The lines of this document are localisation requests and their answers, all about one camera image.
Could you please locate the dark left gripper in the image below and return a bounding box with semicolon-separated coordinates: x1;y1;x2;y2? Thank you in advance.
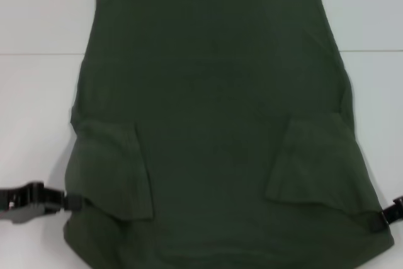
0;181;86;225

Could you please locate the dark green t-shirt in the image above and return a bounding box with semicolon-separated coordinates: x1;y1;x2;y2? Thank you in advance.
61;0;396;269

